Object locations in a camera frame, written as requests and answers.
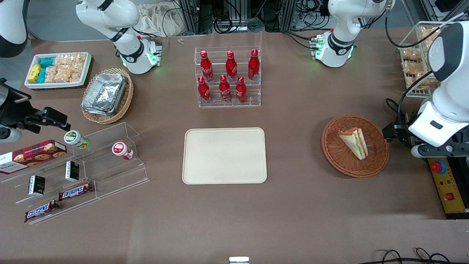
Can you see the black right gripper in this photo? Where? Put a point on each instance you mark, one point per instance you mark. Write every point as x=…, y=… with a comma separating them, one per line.
x=14, y=109

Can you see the oval light wicker basket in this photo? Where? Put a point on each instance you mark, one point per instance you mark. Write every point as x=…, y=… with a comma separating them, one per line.
x=126, y=99

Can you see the teal snack pack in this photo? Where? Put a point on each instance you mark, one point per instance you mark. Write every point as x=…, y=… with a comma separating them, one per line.
x=47, y=61
x=41, y=76

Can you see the yellow snack pack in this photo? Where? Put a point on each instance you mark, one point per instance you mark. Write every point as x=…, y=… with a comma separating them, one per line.
x=34, y=73

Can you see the triangular sandwich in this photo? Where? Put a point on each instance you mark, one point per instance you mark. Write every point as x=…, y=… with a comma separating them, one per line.
x=356, y=143

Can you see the clear acrylic bottle rack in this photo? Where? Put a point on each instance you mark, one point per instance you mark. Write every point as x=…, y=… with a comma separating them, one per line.
x=229, y=104

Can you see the clear acrylic stepped shelf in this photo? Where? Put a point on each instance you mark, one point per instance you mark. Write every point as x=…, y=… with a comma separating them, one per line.
x=110, y=172

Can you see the yellow emergency stop box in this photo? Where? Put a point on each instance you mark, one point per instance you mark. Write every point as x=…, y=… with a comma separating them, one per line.
x=449, y=187

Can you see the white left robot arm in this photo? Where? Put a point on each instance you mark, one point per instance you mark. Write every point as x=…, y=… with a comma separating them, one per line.
x=340, y=33

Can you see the beige plastic tray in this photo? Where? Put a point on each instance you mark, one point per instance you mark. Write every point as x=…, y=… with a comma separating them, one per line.
x=224, y=156

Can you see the clear rice cracker pack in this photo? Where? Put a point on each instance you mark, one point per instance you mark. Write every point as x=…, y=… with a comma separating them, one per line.
x=52, y=74
x=63, y=60
x=78, y=60
x=69, y=74

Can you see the red tartan cookie box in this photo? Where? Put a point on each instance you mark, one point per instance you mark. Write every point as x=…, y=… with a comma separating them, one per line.
x=33, y=156

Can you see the red cola bottle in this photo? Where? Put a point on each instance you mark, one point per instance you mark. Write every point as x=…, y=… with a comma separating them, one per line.
x=231, y=68
x=206, y=68
x=253, y=66
x=240, y=91
x=225, y=91
x=204, y=91

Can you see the round brown wicker basket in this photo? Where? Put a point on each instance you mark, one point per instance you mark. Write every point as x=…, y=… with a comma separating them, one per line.
x=340, y=161

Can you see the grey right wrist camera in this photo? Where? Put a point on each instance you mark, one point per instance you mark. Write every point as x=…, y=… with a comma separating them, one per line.
x=9, y=135

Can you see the red lid drink cup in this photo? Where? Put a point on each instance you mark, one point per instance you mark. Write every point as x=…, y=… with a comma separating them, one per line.
x=121, y=149

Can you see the white rectangular snack bin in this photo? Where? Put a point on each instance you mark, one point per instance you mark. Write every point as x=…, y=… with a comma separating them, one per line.
x=31, y=85

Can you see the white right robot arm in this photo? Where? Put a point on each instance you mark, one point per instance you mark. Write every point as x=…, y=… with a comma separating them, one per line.
x=128, y=44

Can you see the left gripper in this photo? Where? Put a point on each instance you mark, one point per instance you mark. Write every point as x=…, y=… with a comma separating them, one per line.
x=400, y=132

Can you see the black equipment stand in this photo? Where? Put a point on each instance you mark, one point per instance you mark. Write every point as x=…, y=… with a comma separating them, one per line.
x=463, y=165

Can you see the white cloth bag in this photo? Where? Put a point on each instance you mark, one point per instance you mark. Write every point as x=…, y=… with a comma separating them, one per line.
x=157, y=20

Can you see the stacked aluminium foil trays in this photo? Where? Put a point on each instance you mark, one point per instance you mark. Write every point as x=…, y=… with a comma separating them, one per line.
x=104, y=93

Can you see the small black chocolate box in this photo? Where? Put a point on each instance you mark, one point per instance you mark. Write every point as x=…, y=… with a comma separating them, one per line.
x=36, y=185
x=72, y=171

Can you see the snickers chocolate bar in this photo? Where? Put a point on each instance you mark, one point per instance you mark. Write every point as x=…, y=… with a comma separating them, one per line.
x=40, y=211
x=75, y=191

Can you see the green lid drink cup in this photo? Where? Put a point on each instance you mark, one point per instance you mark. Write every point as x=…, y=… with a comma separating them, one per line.
x=75, y=138

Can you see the clear cracker bag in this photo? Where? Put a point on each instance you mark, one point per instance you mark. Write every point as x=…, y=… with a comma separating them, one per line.
x=410, y=68
x=427, y=36
x=412, y=54

